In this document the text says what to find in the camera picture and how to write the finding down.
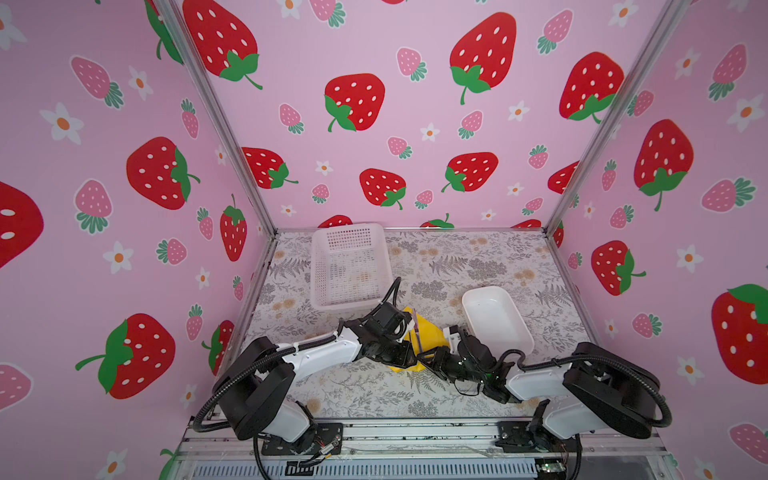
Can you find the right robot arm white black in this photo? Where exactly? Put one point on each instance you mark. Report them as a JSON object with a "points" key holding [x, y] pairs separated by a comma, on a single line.
{"points": [[589, 390]]}

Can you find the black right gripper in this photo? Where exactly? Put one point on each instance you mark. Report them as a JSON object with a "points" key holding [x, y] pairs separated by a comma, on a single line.
{"points": [[437, 359]]}

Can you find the yellow paper napkin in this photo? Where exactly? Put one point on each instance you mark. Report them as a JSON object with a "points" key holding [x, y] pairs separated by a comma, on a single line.
{"points": [[423, 336]]}

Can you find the aluminium frame corner post left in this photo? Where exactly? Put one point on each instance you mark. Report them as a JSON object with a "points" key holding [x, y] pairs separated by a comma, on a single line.
{"points": [[215, 44]]}

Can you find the aluminium frame corner post right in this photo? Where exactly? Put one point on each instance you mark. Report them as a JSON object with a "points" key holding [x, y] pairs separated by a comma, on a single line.
{"points": [[664, 27]]}

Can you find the white perforated plastic basket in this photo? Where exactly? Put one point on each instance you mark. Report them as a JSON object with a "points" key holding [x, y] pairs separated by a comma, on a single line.
{"points": [[350, 267]]}

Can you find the aluminium frame corner post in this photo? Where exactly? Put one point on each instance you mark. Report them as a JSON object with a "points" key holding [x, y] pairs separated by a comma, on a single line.
{"points": [[664, 27], [215, 44]]}

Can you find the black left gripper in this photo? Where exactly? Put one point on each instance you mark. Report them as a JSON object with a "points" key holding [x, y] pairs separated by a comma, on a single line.
{"points": [[405, 356]]}

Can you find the white rectangular plastic tray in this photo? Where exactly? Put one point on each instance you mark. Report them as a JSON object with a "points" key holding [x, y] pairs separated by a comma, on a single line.
{"points": [[496, 321]]}

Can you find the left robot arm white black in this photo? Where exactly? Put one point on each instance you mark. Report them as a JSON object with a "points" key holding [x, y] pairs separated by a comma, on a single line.
{"points": [[250, 397]]}

